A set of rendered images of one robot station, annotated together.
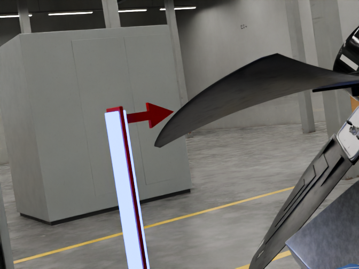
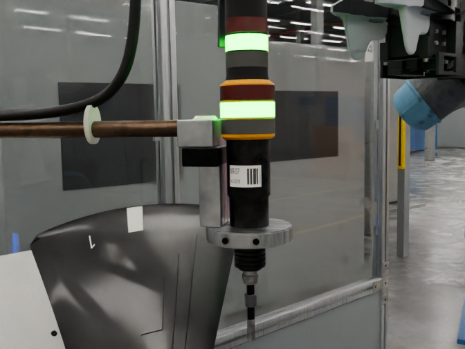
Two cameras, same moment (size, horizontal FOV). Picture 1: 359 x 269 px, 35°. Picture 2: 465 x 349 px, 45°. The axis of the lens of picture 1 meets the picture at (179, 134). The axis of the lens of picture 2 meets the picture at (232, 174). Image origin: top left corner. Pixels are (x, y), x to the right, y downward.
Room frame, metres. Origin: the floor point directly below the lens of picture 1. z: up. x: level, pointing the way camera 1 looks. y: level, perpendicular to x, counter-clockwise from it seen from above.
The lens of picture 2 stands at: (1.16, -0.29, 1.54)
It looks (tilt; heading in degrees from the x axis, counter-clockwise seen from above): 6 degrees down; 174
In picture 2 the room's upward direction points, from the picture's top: 1 degrees counter-clockwise
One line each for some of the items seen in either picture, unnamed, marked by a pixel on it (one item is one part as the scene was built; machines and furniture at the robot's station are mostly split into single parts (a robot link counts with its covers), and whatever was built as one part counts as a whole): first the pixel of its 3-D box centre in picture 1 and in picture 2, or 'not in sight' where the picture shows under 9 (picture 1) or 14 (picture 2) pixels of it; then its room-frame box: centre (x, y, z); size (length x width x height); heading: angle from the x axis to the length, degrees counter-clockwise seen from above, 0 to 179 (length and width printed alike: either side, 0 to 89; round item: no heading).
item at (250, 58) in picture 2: not in sight; (246, 60); (0.71, -0.23, 1.59); 0.03 x 0.03 x 0.01
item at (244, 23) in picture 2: not in sight; (246, 27); (0.71, -0.23, 1.61); 0.03 x 0.03 x 0.01
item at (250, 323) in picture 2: not in sight; (250, 309); (0.71, -0.23, 1.38); 0.01 x 0.01 x 0.05
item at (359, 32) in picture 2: not in sight; (357, 31); (0.57, -0.09, 1.63); 0.09 x 0.03 x 0.06; 115
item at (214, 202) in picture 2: not in sight; (236, 179); (0.71, -0.24, 1.49); 0.09 x 0.07 x 0.10; 71
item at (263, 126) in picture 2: not in sight; (248, 126); (0.71, -0.23, 1.54); 0.04 x 0.04 x 0.01
